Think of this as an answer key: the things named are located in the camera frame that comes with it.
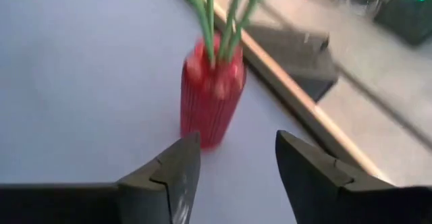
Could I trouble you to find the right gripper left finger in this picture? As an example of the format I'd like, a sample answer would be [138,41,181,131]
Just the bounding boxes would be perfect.
[116,131,203,224]

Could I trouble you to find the red ribbed vase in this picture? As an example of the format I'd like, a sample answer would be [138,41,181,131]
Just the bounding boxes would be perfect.
[180,33,247,150]

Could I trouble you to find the black tulip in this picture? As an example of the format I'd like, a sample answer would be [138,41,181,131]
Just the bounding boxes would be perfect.
[229,0,271,59]

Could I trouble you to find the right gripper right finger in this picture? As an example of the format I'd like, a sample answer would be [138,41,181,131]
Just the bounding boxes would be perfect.
[275,129,401,224]

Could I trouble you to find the black computer tower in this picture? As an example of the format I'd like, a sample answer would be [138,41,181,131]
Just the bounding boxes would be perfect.
[244,24,340,103]

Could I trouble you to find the dark device green lights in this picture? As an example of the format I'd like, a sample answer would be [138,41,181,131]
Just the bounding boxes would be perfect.
[373,0,432,47]

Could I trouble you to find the grey table mat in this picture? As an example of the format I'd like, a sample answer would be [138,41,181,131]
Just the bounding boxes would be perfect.
[0,0,338,224]

